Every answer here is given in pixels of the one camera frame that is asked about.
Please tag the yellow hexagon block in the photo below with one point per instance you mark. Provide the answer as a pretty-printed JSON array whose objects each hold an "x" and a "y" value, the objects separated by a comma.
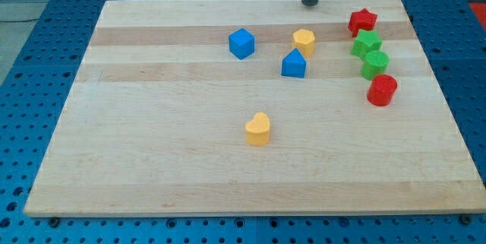
[{"x": 304, "y": 41}]

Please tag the yellow heart block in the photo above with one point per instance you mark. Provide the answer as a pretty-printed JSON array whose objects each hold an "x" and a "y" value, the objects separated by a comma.
[{"x": 257, "y": 130}]

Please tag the red star block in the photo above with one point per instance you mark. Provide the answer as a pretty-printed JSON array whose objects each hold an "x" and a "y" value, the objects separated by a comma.
[{"x": 362, "y": 20}]

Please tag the green star block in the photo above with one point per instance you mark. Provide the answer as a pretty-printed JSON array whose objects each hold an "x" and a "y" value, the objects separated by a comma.
[{"x": 366, "y": 41}]

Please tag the blue pentagon house block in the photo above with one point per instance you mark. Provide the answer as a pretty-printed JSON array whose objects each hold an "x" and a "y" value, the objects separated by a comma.
[{"x": 294, "y": 65}]

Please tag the blue cube block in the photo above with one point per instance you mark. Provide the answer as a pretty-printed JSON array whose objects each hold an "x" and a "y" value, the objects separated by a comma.
[{"x": 241, "y": 43}]

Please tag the green cylinder block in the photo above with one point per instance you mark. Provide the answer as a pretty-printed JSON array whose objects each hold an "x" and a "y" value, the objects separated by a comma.
[{"x": 375, "y": 63}]

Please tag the red cylinder block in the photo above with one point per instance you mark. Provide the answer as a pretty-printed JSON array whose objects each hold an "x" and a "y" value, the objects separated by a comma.
[{"x": 382, "y": 90}]

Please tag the wooden board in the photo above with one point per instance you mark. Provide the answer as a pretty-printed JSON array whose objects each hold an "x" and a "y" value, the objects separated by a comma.
[{"x": 154, "y": 123}]

